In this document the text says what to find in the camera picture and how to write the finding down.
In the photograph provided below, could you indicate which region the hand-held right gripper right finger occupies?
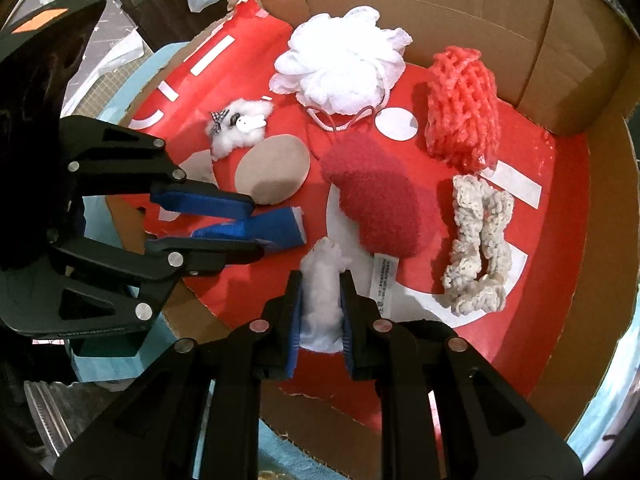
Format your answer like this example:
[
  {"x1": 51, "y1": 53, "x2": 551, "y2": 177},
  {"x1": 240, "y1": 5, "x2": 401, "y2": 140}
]
[{"x1": 339, "y1": 270, "x2": 585, "y2": 480}]

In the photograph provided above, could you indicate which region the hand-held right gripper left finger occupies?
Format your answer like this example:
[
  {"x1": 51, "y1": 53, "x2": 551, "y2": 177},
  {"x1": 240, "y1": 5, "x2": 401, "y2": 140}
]
[{"x1": 52, "y1": 269, "x2": 305, "y2": 480}]

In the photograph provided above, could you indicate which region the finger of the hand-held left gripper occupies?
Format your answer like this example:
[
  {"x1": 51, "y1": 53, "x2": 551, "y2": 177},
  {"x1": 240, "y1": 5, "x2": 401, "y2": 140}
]
[
  {"x1": 60, "y1": 116, "x2": 254, "y2": 222},
  {"x1": 0, "y1": 232, "x2": 265, "y2": 335}
]

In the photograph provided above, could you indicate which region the white tissue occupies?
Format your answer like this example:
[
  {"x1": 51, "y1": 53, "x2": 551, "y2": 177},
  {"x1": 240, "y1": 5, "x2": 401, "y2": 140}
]
[{"x1": 299, "y1": 237, "x2": 353, "y2": 353}]

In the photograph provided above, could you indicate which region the tan round powder puff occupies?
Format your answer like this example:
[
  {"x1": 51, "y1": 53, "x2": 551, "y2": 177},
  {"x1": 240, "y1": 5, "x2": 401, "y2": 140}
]
[{"x1": 235, "y1": 134, "x2": 311, "y2": 206}]

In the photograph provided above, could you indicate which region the white plush bear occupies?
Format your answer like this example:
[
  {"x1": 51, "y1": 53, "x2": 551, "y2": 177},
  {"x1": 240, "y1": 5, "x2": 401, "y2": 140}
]
[{"x1": 204, "y1": 99, "x2": 275, "y2": 157}]

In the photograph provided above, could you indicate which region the red plush heart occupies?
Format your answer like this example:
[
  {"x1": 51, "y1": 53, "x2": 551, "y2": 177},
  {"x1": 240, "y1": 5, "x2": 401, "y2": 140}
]
[{"x1": 320, "y1": 132, "x2": 441, "y2": 311}]

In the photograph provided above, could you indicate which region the beige crochet scrunchie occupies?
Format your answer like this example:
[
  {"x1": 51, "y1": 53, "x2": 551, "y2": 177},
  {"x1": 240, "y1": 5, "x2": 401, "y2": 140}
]
[{"x1": 441, "y1": 175, "x2": 516, "y2": 317}]

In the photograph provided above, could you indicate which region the white mesh bath pouf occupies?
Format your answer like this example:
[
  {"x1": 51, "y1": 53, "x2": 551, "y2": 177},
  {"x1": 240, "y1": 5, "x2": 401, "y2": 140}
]
[{"x1": 270, "y1": 6, "x2": 413, "y2": 133}]

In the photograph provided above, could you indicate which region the cardboard box with red lining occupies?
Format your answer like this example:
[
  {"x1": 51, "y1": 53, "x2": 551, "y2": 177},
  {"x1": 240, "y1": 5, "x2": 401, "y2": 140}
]
[{"x1": 102, "y1": 0, "x2": 640, "y2": 480}]

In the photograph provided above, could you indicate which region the red mesh sponge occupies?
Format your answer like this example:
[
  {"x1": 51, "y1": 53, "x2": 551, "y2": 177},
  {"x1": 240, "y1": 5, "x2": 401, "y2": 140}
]
[{"x1": 425, "y1": 45, "x2": 502, "y2": 171}]

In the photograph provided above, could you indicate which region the brown door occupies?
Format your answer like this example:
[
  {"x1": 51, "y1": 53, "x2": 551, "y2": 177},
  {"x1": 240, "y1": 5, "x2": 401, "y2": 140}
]
[{"x1": 87, "y1": 0, "x2": 236, "y2": 46}]

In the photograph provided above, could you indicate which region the large glass jar metal lid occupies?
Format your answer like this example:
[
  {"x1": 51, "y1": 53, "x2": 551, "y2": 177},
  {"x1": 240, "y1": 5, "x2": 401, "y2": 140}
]
[{"x1": 22, "y1": 380, "x2": 76, "y2": 456}]

